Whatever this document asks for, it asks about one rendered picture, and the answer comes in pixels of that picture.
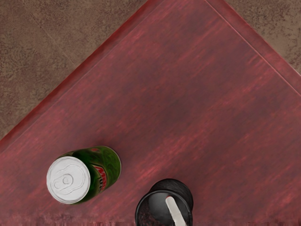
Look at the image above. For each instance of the black mesh pen holder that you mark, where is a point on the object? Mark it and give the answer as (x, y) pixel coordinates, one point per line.
(174, 188)

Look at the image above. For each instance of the green soda can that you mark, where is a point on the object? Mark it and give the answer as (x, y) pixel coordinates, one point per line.
(94, 169)

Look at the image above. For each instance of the white pen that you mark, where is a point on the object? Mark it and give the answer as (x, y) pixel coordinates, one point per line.
(175, 212)

